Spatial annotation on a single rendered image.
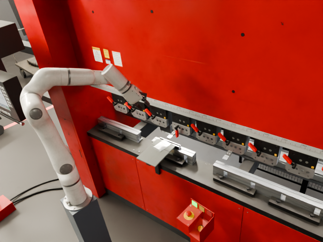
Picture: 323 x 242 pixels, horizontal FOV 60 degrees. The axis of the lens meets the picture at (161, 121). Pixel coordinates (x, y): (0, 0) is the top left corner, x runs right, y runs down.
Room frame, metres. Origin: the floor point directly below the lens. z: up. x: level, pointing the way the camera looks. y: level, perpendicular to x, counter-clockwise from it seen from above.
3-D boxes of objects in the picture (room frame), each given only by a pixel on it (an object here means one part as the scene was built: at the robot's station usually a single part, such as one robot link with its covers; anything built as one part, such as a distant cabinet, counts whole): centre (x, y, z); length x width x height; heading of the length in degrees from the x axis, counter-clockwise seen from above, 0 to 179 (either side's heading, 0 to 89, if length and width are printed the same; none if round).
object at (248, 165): (1.67, -0.73, 0.81); 0.64 x 0.08 x 0.14; 140
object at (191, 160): (1.72, -0.07, 0.92); 0.39 x 0.06 x 0.10; 50
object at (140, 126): (2.34, 0.08, 0.81); 0.64 x 0.08 x 0.14; 140
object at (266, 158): (1.26, -0.62, 1.26); 0.15 x 0.09 x 0.17; 50
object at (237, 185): (1.33, -0.46, 0.89); 0.30 x 0.05 x 0.03; 50
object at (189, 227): (1.17, -0.15, 0.75); 0.20 x 0.16 x 0.18; 43
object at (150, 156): (1.64, 0.07, 1.00); 0.26 x 0.18 x 0.01; 140
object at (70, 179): (1.29, 0.62, 1.30); 0.19 x 0.12 x 0.24; 26
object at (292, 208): (1.07, -0.76, 0.89); 0.30 x 0.05 x 0.03; 50
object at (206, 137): (1.52, -0.31, 1.26); 0.15 x 0.09 x 0.17; 50
